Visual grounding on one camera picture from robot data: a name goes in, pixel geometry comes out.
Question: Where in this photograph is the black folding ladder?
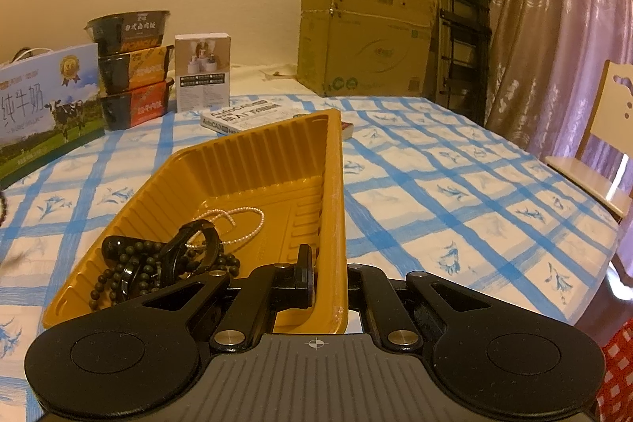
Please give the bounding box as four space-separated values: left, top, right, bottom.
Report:
431 0 493 123

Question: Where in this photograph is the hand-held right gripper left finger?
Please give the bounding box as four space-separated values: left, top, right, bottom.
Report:
119 244 317 352

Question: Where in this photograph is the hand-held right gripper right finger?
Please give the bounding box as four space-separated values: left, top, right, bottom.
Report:
346 264 525 350

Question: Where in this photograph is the brown cardboard box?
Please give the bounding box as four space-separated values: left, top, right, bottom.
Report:
296 0 441 97

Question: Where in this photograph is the black hair clip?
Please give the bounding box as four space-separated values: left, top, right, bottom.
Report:
89 235 149 310

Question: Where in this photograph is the mauve patterned curtain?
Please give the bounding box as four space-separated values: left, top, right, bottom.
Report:
485 0 633 166

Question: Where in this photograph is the yellow plastic tray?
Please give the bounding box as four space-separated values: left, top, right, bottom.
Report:
42 108 350 335

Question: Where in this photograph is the small white product box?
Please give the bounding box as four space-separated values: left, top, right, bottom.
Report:
174 33 231 113

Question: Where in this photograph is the yellow-label food bowl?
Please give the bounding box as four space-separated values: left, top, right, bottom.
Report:
98 45 175 95

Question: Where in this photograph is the dark-label food bowl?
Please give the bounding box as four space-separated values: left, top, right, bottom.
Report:
85 10 171 56

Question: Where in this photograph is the black bangle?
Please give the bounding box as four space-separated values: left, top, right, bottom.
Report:
165 218 224 277

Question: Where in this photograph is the red checked cloth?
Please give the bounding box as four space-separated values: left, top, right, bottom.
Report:
596 328 633 420

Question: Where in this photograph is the red-label food bowl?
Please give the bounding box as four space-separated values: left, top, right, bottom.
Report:
100 78 175 131

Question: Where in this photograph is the cream wooden chair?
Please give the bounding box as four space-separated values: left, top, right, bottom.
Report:
544 60 633 220

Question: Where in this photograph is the white paperback book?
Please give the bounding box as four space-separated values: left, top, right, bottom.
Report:
200 100 298 136

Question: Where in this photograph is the dark bead necklace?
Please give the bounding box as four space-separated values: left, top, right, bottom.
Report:
106 240 241 299

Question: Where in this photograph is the milk carton box with cows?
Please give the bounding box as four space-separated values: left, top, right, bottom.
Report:
0 42 106 183

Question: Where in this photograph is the white pearl necklace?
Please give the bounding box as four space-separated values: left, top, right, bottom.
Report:
187 207 265 250

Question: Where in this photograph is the blue checked tablecloth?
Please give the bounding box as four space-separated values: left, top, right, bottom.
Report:
0 95 621 413

